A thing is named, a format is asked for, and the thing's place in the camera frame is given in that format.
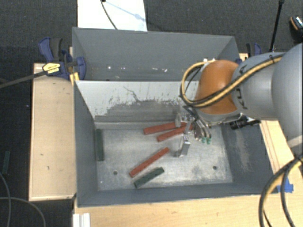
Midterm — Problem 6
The dark green flat block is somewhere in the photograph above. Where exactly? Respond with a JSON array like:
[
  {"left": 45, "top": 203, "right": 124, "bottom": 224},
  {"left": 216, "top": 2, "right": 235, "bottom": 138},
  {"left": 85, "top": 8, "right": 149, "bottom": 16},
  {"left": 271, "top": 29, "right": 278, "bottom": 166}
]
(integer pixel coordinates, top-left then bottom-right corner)
[
  {"left": 133, "top": 166, "right": 165, "bottom": 189},
  {"left": 95, "top": 128, "right": 105, "bottom": 162}
]

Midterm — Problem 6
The grey metal bin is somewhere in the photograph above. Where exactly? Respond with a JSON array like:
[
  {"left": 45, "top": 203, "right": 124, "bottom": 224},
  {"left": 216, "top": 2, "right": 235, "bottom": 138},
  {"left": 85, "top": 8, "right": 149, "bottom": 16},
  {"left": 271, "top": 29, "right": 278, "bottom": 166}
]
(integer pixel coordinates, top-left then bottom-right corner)
[{"left": 71, "top": 26, "right": 279, "bottom": 208}]

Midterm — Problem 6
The pale wood flat board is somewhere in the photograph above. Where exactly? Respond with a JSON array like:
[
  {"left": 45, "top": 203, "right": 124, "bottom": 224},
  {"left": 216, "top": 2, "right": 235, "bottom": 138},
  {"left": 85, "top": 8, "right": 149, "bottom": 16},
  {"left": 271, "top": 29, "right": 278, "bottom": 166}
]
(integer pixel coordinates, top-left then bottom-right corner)
[{"left": 28, "top": 62, "right": 78, "bottom": 202}]

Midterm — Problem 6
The black cylinder on white bracket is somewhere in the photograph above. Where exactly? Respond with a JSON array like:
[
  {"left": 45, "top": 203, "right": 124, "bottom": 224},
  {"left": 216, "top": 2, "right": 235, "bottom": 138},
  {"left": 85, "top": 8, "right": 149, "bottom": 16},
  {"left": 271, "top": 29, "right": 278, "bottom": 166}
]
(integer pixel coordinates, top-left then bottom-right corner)
[{"left": 228, "top": 116, "right": 261, "bottom": 131}]

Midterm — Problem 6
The red-brown flat block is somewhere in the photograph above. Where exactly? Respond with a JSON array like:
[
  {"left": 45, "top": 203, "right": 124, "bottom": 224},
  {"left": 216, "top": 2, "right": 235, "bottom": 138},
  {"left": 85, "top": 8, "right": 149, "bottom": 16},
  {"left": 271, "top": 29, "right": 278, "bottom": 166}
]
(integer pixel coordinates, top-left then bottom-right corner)
[
  {"left": 143, "top": 121, "right": 188, "bottom": 135},
  {"left": 156, "top": 124, "right": 194, "bottom": 143},
  {"left": 128, "top": 147, "right": 170, "bottom": 178}
]

